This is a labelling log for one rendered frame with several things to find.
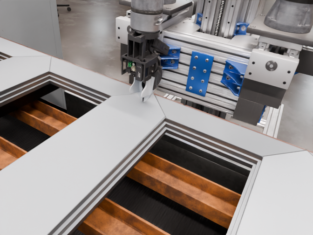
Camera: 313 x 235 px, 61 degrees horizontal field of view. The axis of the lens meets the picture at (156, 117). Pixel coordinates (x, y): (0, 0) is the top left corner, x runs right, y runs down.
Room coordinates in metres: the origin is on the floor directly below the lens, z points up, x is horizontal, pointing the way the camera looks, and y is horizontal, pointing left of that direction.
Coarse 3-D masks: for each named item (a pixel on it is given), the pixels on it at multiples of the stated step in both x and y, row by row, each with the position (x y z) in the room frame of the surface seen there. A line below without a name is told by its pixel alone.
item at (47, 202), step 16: (16, 160) 0.38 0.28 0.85; (0, 176) 0.34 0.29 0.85; (16, 176) 0.34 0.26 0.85; (32, 176) 0.35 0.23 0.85; (0, 192) 0.30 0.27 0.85; (16, 192) 0.31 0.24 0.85; (32, 192) 0.31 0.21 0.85; (48, 192) 0.31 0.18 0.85; (64, 192) 0.32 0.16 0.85; (32, 208) 0.28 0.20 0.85; (48, 208) 0.28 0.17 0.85; (64, 208) 0.28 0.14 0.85; (48, 224) 0.25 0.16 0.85
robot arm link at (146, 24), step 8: (136, 16) 0.62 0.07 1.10; (144, 16) 0.61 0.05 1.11; (152, 16) 0.62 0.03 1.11; (160, 16) 0.64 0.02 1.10; (136, 24) 0.62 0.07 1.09; (144, 24) 0.61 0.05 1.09; (152, 24) 0.62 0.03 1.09; (160, 24) 0.64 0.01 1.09; (136, 32) 0.62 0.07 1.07; (144, 32) 0.62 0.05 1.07; (152, 32) 0.62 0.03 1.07
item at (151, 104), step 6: (114, 96) 0.68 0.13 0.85; (120, 96) 0.68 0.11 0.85; (126, 96) 0.68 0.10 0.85; (132, 96) 0.69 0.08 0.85; (138, 96) 0.69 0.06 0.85; (132, 102) 0.65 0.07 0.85; (138, 102) 0.66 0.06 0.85; (144, 102) 0.66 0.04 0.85; (150, 102) 0.66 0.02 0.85; (156, 102) 0.67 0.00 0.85; (144, 108) 0.63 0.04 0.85; (150, 108) 0.63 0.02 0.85; (156, 108) 0.64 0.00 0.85; (162, 114) 0.61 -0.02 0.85
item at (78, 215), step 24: (48, 72) 0.79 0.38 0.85; (0, 96) 0.63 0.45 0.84; (96, 96) 0.69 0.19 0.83; (168, 120) 0.59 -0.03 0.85; (144, 144) 0.49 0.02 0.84; (216, 144) 0.52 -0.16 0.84; (120, 168) 0.40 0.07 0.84; (96, 192) 0.33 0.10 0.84; (72, 216) 0.28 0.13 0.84; (240, 216) 0.31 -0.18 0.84
